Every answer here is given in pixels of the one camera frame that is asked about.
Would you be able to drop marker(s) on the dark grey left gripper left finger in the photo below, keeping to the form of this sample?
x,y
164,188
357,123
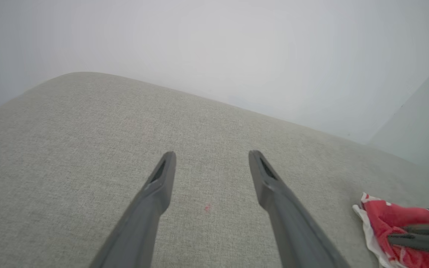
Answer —
x,y
143,223

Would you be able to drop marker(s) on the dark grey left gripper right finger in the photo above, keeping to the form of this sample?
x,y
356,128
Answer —
x,y
292,223

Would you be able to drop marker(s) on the red and white garment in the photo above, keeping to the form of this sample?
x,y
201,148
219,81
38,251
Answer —
x,y
385,216

